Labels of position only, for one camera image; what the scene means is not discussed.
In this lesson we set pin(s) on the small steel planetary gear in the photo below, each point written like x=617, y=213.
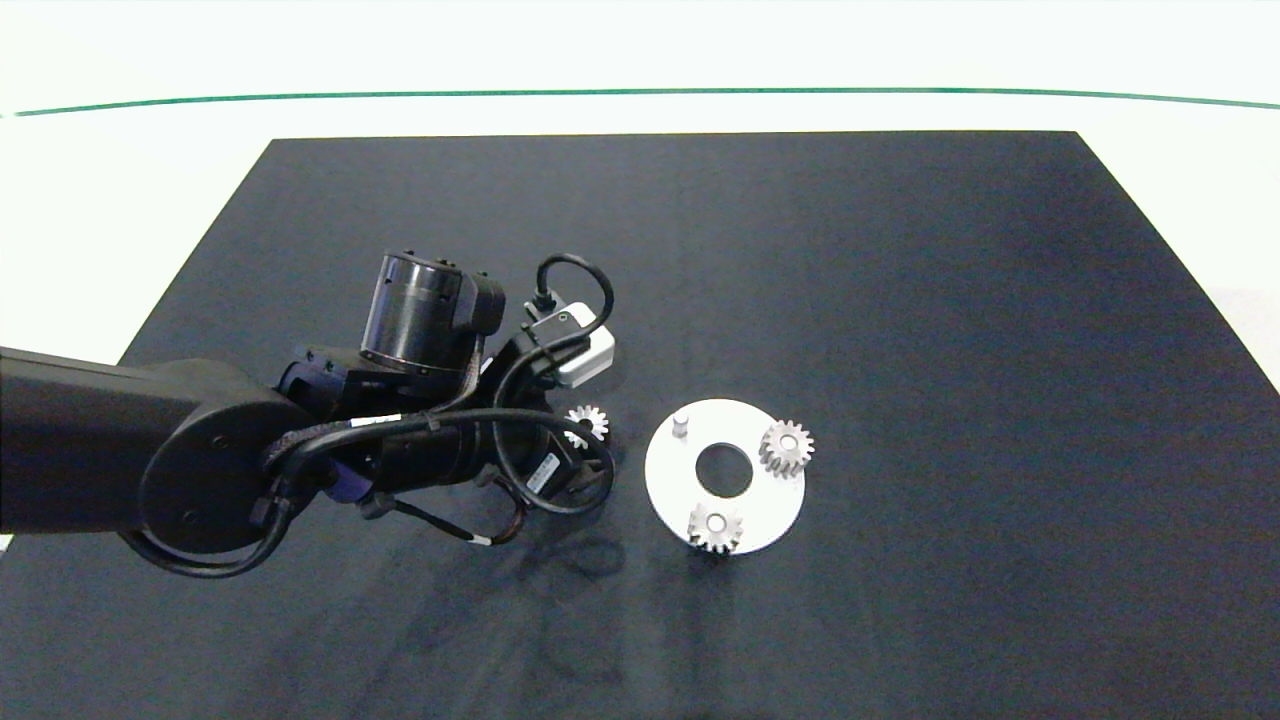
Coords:
x=773, y=441
x=596, y=420
x=702, y=523

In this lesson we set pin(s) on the round white carrier plate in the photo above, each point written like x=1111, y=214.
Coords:
x=665, y=480

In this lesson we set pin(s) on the dark rectangular work mat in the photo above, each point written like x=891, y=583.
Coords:
x=900, y=300

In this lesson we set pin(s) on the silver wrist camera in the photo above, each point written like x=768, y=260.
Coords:
x=590, y=355

